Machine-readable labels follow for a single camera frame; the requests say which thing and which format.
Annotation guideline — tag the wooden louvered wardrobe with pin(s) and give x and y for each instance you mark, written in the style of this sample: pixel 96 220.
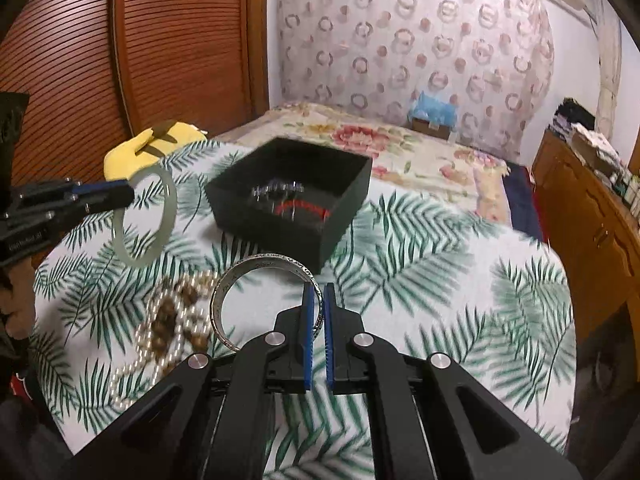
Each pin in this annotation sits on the wooden louvered wardrobe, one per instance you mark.
pixel 175 35

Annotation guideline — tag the pale green jade bangle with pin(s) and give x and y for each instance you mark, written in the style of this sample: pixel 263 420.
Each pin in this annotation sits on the pale green jade bangle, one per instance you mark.
pixel 172 205

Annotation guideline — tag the palm leaf print tablecloth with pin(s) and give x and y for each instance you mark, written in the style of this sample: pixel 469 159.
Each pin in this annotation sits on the palm leaf print tablecloth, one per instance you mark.
pixel 425 285

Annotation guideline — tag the floral bed blanket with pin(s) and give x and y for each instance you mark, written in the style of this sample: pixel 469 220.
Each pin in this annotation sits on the floral bed blanket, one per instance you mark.
pixel 400 155

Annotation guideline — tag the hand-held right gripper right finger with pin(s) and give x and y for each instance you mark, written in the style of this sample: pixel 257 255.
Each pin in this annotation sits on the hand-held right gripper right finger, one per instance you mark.
pixel 330 340

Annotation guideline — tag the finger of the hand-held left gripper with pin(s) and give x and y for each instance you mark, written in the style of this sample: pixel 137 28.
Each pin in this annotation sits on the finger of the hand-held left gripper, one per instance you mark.
pixel 111 199
pixel 95 188

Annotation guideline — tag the black jewelry box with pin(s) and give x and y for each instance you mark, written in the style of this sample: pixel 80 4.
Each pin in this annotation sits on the black jewelry box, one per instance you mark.
pixel 340 220

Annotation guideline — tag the pile of folded clothes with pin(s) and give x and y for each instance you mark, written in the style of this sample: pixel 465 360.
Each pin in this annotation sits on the pile of folded clothes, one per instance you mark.
pixel 575 115

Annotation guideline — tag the dark blue bed sheet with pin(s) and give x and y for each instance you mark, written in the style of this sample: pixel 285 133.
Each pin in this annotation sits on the dark blue bed sheet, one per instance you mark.
pixel 522 200

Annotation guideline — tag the blue plastic bag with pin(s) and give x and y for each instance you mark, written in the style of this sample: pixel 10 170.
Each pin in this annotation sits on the blue plastic bag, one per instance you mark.
pixel 435 107

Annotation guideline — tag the row of small bottles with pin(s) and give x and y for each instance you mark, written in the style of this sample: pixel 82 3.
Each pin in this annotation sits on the row of small bottles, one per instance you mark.
pixel 627 187

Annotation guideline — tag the person's dark clothing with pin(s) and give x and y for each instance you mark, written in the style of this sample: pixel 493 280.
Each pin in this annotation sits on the person's dark clothing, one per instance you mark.
pixel 20 410

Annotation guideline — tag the beige tied curtain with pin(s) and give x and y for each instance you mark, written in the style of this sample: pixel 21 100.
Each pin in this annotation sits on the beige tied curtain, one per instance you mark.
pixel 609 60

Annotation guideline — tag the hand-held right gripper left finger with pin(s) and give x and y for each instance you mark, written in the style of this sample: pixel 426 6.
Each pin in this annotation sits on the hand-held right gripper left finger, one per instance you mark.
pixel 306 340

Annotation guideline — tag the small cardboard box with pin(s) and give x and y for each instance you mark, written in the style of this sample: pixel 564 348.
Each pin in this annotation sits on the small cardboard box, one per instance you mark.
pixel 430 129

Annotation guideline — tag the engraved silver bangle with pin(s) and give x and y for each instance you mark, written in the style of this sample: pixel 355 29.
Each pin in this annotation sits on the engraved silver bangle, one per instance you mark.
pixel 216 305

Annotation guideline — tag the yellow plush toy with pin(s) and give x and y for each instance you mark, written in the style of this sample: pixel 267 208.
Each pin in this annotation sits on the yellow plush toy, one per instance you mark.
pixel 125 157

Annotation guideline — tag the long wooden cabinet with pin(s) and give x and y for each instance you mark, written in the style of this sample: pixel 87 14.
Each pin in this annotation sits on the long wooden cabinet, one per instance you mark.
pixel 585 210

